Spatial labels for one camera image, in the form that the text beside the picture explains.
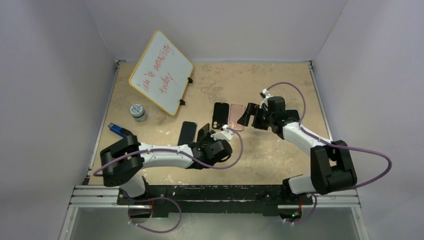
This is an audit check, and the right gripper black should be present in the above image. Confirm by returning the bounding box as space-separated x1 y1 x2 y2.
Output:
237 103 275 131

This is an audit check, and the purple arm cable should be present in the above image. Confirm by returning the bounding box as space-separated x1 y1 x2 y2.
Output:
92 124 245 233
261 82 393 226

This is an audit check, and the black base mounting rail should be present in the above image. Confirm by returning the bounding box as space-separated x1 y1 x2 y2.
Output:
117 184 313 218

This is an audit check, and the small grey tape roll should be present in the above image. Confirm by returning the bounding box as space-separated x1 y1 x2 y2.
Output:
129 104 147 122

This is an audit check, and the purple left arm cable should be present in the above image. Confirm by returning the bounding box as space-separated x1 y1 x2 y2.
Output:
92 124 245 233

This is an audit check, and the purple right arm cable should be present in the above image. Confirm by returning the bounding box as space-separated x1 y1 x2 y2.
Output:
261 82 393 226

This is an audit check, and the aluminium frame rail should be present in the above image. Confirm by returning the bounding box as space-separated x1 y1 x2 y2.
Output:
277 189 361 209

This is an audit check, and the bare black phone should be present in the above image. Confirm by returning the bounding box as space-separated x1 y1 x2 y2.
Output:
177 121 197 146

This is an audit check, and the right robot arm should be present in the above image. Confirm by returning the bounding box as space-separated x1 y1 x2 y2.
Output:
237 96 357 204

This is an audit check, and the white board yellow frame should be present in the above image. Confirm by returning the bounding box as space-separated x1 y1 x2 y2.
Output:
129 30 194 116

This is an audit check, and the black phone case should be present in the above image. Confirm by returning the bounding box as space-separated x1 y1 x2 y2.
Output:
212 102 230 129

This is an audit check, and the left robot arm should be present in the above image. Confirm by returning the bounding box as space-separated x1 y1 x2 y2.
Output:
93 125 235 205

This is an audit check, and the blue black stapler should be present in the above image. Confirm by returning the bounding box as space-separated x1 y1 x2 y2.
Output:
108 123 127 138

